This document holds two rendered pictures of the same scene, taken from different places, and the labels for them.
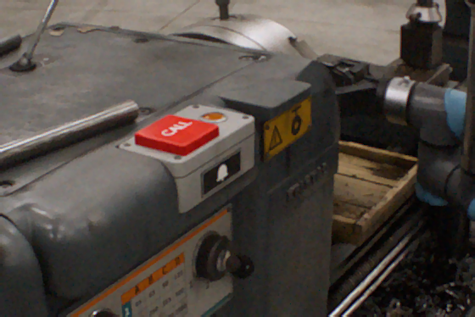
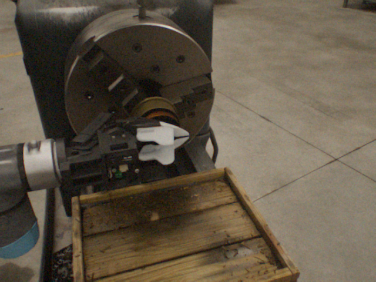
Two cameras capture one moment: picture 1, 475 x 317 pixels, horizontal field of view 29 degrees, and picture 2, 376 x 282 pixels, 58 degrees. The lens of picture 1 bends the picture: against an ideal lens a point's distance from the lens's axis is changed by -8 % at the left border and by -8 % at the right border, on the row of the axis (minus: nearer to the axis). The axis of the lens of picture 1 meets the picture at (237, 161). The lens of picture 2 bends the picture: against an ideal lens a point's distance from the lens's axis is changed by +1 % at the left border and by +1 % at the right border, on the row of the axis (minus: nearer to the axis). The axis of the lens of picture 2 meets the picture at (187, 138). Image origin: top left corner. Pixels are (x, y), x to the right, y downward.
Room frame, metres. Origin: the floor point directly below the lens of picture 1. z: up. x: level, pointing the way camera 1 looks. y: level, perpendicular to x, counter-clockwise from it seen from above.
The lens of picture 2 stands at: (1.89, -0.44, 1.40)
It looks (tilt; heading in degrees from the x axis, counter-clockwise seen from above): 33 degrees down; 131
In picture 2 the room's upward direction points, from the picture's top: straight up
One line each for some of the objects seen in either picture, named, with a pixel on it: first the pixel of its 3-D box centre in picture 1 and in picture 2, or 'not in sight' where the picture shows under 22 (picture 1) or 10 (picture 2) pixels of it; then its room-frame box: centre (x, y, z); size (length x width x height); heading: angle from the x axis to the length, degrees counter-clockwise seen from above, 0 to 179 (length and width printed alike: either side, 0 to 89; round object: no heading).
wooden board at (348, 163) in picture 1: (308, 179); (172, 236); (1.58, -0.12, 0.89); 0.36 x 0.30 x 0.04; 58
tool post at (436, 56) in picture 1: (420, 41); not in sight; (1.84, -0.38, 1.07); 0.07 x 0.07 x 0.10; 58
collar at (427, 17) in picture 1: (424, 12); not in sight; (1.85, -0.38, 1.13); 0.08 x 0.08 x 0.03
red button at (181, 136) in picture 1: (176, 138); not in sight; (0.87, 0.06, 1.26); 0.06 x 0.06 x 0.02; 58
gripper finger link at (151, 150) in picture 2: not in sight; (165, 152); (1.56, -0.11, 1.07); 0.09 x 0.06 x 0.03; 58
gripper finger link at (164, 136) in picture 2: not in sight; (164, 137); (1.56, -0.11, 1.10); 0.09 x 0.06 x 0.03; 58
